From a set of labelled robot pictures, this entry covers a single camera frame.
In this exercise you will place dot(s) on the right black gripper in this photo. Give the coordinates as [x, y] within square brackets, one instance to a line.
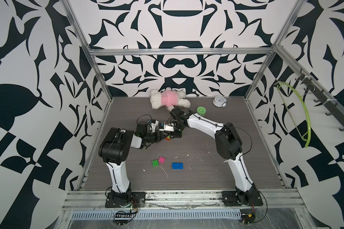
[175, 134]

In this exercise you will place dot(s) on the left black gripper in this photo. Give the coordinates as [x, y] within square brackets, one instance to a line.
[161, 135]

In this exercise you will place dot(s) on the dark green lego brick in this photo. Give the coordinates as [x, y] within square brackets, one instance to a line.
[155, 163]

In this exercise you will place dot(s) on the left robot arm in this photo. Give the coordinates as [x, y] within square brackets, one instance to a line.
[114, 150]

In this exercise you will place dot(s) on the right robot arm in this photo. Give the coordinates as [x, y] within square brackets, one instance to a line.
[229, 147]

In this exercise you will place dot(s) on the pink lego brick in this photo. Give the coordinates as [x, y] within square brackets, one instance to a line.
[161, 160]

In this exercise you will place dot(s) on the blue long lego brick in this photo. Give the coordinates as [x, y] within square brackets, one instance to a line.
[178, 166]

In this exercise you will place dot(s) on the green lidded jar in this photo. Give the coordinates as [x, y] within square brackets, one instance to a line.
[201, 111]

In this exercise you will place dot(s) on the white teddy bear pink shirt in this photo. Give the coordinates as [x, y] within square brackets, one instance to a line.
[169, 99]

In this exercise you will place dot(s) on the white alarm clock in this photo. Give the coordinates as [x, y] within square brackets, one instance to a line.
[219, 101]

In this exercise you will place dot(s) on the green toy bow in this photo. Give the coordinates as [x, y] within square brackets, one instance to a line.
[297, 110]

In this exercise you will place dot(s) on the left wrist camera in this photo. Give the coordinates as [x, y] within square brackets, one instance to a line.
[147, 127]

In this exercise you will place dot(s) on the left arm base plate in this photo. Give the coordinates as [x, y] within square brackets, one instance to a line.
[122, 200]

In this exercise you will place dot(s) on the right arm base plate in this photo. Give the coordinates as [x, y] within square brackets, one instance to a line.
[243, 199]

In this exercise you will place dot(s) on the black wall hook rack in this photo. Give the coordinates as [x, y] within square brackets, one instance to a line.
[323, 97]

